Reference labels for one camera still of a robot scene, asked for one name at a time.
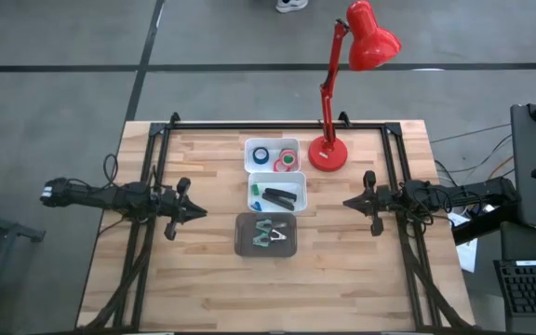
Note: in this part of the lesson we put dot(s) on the black aluminium table frame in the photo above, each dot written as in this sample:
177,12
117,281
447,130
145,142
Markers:
272,125

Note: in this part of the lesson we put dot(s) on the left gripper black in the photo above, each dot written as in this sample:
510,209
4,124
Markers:
172,205

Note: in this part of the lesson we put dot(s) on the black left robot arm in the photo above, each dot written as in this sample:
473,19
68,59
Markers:
91,197

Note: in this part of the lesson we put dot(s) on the transparent brown plastic tray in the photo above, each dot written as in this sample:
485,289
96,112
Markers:
245,249

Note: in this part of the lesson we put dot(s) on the green tape roll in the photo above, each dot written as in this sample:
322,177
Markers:
285,157

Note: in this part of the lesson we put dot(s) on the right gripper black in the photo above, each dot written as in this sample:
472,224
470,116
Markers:
384,201

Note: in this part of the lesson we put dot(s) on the person's shoe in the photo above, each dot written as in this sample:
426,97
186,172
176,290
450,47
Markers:
291,4

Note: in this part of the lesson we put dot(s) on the green mini stapler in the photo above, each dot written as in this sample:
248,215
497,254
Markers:
254,190

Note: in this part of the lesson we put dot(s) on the red tape roll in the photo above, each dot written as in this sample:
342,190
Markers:
276,166

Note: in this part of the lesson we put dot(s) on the blue tape roll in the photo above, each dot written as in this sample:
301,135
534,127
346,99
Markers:
255,158

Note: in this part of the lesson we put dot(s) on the black stapler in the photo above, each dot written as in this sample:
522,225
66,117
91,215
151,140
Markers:
279,193

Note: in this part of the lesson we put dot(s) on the blue mini stapler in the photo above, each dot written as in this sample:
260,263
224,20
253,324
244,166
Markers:
258,206

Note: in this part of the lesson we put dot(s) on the black keyboard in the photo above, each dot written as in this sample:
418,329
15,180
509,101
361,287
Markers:
531,288

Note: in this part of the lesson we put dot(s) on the white plastic bin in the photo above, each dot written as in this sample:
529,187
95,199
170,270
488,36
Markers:
298,202
272,144

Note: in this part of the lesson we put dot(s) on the white paper sheet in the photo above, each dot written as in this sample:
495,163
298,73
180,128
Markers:
467,253

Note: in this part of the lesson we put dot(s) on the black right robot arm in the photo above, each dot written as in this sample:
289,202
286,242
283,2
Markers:
482,191

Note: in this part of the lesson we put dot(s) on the red desk lamp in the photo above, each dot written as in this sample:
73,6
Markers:
327,156

